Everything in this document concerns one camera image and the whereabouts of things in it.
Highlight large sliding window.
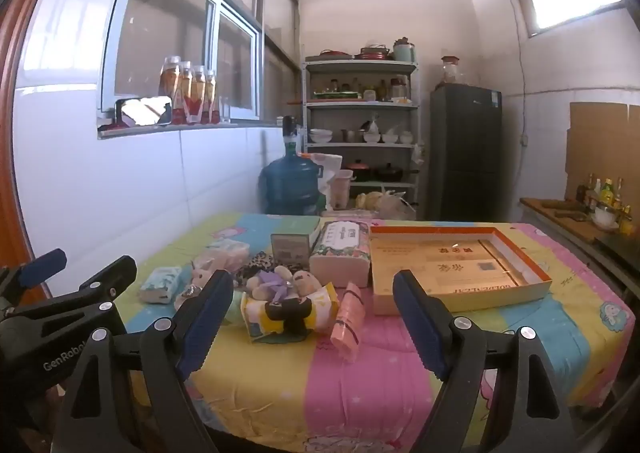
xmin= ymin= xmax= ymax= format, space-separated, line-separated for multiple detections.
xmin=97 ymin=0 xmax=266 ymax=134

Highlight dark grey refrigerator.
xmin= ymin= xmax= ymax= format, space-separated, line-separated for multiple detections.
xmin=430 ymin=84 xmax=503 ymax=222

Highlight yellow tissue pack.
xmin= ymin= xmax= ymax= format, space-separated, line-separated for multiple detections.
xmin=241 ymin=283 xmax=341 ymax=345

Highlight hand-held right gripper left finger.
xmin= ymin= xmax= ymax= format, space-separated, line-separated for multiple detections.
xmin=50 ymin=270 xmax=235 ymax=453

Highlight black smartphone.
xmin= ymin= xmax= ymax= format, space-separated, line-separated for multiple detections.
xmin=115 ymin=95 xmax=173 ymax=128

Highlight green and white box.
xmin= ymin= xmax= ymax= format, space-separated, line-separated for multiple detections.
xmin=270 ymin=216 xmax=322 ymax=266

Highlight pale rabbit plush toy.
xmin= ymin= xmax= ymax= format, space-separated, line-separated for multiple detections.
xmin=174 ymin=257 xmax=217 ymax=311

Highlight pink plastic packet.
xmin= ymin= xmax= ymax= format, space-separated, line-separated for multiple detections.
xmin=330 ymin=281 xmax=366 ymax=364

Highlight black water pump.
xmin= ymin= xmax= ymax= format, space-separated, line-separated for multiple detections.
xmin=281 ymin=116 xmax=301 ymax=156

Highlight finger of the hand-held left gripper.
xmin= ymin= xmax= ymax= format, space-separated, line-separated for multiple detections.
xmin=0 ymin=255 xmax=138 ymax=330
xmin=0 ymin=248 xmax=68 ymax=307

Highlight grey metal shelf rack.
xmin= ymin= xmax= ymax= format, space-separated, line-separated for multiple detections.
xmin=301 ymin=60 xmax=421 ymax=221

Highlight purple plush doll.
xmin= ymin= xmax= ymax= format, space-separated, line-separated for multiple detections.
xmin=248 ymin=267 xmax=296 ymax=303

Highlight shallow orange cardboard box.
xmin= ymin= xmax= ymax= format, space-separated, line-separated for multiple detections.
xmin=369 ymin=225 xmax=553 ymax=316

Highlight white ceramic bowl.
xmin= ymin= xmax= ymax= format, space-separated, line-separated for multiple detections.
xmin=592 ymin=205 xmax=621 ymax=229

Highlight floral white tissue pack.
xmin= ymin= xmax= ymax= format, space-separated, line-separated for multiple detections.
xmin=308 ymin=220 xmax=372 ymax=289

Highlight red cooking pot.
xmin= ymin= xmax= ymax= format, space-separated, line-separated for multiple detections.
xmin=347 ymin=160 xmax=374 ymax=182

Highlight glass jar with red lid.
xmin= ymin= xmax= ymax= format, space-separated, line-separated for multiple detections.
xmin=440 ymin=56 xmax=461 ymax=85

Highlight brown cardboard sheet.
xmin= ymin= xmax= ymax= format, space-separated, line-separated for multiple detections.
xmin=565 ymin=102 xmax=640 ymax=204

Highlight blue water jug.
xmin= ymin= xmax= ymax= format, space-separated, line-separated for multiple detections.
xmin=258 ymin=153 xmax=326 ymax=216

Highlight pink and green tissue pack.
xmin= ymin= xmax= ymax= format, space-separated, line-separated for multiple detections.
xmin=205 ymin=239 xmax=251 ymax=271

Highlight white paper bag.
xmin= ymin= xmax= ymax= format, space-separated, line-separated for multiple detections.
xmin=302 ymin=152 xmax=343 ymax=206

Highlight orange door frame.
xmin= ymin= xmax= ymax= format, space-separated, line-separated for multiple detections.
xmin=0 ymin=0 xmax=76 ymax=299

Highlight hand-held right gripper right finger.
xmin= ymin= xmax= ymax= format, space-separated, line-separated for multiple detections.
xmin=392 ymin=269 xmax=569 ymax=453

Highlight red label drink bottle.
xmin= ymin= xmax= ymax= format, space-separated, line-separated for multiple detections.
xmin=159 ymin=56 xmax=183 ymax=126
xmin=192 ymin=65 xmax=209 ymax=125
xmin=205 ymin=69 xmax=221 ymax=124
xmin=179 ymin=61 xmax=197 ymax=126

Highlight white plastic bucket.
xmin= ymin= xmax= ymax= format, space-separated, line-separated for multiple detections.
xmin=327 ymin=169 xmax=355 ymax=210

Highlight leopard print cloth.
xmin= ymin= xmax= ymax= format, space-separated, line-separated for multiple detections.
xmin=235 ymin=253 xmax=277 ymax=289

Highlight clear plastic bag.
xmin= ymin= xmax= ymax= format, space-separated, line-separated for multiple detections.
xmin=356 ymin=188 xmax=418 ymax=221

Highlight black plush toy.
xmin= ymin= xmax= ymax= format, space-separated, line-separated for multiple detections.
xmin=264 ymin=297 xmax=315 ymax=334

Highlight wooden counter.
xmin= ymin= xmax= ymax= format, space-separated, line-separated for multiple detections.
xmin=520 ymin=197 xmax=640 ymax=294

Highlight black cooking pot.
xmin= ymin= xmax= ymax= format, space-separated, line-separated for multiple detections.
xmin=375 ymin=163 xmax=406 ymax=182

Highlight light blue tissue pack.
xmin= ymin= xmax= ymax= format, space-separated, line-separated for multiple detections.
xmin=139 ymin=267 xmax=183 ymax=305

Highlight beige plush toy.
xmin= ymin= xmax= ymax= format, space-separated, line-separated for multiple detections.
xmin=291 ymin=270 xmax=326 ymax=296

